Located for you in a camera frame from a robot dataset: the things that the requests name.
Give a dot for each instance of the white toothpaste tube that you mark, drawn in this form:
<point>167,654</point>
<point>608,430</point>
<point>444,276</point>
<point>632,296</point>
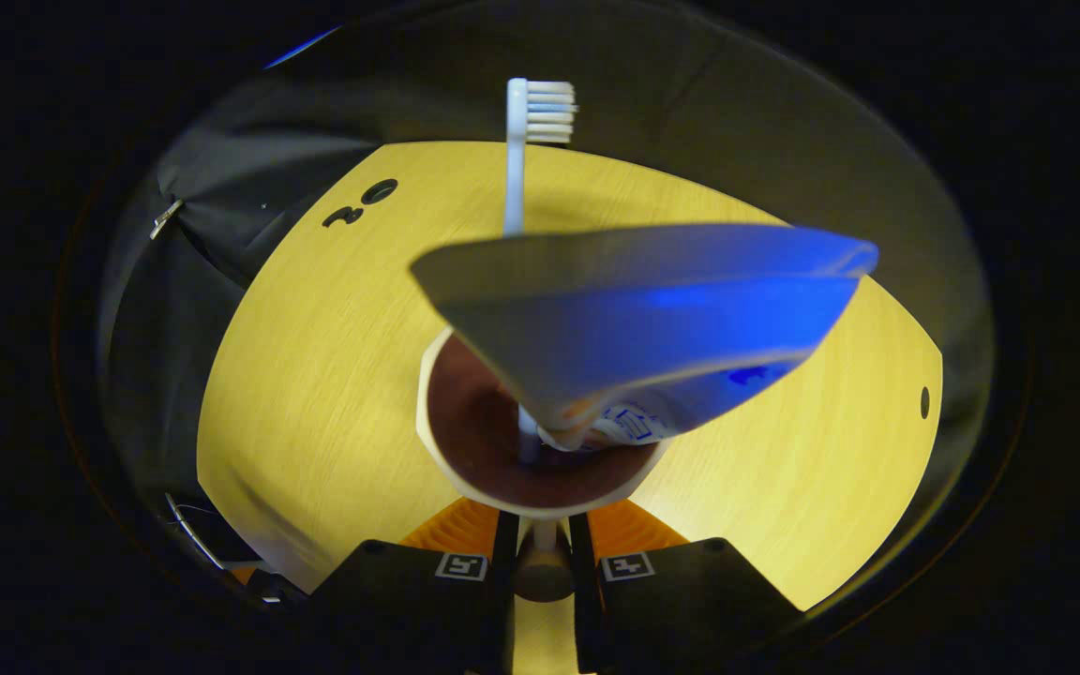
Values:
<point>643,309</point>

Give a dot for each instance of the wooden desktop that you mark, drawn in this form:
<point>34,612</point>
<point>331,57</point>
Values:
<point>334,375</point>

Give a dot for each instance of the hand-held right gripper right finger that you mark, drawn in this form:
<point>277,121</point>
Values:
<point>582,609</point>

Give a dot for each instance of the white toothbrush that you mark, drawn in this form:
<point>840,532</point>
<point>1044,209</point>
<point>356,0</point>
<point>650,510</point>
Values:
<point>514,187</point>

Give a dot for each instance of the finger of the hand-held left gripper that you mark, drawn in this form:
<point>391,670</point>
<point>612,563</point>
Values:
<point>268,586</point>

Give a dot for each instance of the silver binder clip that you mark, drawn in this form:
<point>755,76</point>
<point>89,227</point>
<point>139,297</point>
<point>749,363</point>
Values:
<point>165,217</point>

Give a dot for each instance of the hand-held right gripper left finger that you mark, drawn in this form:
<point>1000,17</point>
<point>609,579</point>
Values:
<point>502,609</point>

